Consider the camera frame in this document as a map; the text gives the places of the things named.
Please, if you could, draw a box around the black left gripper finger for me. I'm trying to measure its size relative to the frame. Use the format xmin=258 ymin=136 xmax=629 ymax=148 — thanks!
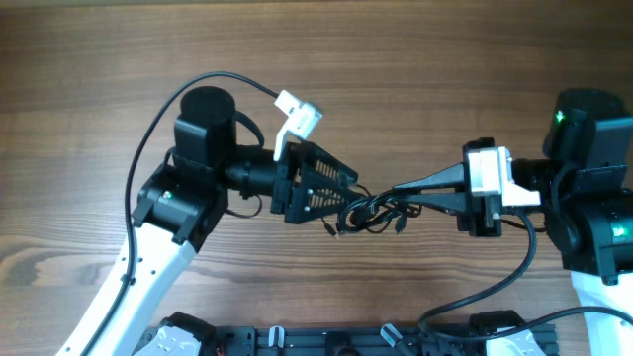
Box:
xmin=296 ymin=175 xmax=362 ymax=223
xmin=301 ymin=141 xmax=358 ymax=187

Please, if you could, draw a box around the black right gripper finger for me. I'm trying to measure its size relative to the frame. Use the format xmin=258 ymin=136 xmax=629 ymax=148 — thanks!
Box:
xmin=396 ymin=192 xmax=469 ymax=216
xmin=393 ymin=163 xmax=465 ymax=190

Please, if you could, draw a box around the black cable bundle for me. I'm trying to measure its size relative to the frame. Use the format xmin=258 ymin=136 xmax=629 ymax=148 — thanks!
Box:
xmin=320 ymin=183 xmax=424 ymax=241

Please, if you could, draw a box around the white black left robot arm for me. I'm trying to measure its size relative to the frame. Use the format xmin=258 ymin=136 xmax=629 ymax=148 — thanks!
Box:
xmin=59 ymin=86 xmax=359 ymax=355

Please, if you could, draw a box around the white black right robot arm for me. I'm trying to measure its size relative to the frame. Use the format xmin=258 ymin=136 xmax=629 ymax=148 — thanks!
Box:
xmin=395 ymin=88 xmax=632 ymax=314

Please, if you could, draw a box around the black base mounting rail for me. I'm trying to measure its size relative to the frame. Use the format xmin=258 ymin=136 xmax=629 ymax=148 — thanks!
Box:
xmin=214 ymin=326 xmax=487 ymax=356

